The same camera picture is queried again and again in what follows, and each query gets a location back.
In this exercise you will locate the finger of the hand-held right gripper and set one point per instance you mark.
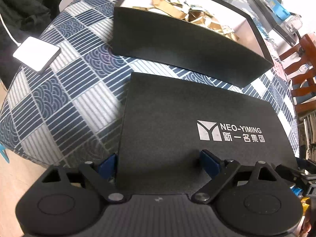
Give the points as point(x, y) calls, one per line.
point(293, 171)

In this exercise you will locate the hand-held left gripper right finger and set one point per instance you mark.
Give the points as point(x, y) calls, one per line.
point(208, 161)

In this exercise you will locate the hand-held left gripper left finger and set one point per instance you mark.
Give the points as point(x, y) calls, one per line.
point(108, 164)

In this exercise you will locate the black box lid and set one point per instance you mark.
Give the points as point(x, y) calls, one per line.
point(185, 118)

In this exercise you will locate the black shoe box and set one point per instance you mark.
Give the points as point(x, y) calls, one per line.
point(185, 42)

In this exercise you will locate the patterned cloth desktop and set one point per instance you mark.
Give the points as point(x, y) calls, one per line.
point(74, 91)

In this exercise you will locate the brown wooden chair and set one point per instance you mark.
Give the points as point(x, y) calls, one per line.
point(303, 79)

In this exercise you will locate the white power adapter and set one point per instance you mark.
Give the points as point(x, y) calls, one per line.
point(37, 53)

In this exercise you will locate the white chest freezer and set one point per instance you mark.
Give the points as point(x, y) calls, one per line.
point(276, 28)

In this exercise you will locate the large clear water bottle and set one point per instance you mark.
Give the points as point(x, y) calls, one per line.
point(295, 23)

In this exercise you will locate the blue plastic basket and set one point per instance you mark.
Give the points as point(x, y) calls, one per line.
point(279, 7)

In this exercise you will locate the person's dark clothing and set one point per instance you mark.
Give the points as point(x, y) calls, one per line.
point(24, 0)

